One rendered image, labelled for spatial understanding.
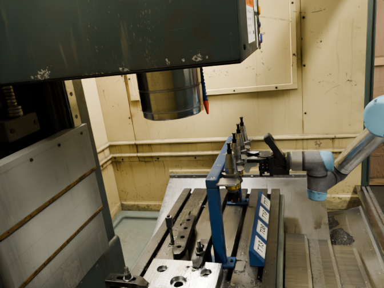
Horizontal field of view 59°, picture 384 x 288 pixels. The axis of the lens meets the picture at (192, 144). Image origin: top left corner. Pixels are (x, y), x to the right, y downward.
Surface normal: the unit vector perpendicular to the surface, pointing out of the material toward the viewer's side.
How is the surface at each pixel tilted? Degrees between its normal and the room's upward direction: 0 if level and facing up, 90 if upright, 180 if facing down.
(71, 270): 88
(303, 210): 24
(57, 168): 90
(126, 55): 90
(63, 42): 90
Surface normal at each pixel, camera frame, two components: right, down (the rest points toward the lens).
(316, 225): -0.22, -0.73
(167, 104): -0.04, 0.31
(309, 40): -0.25, 0.32
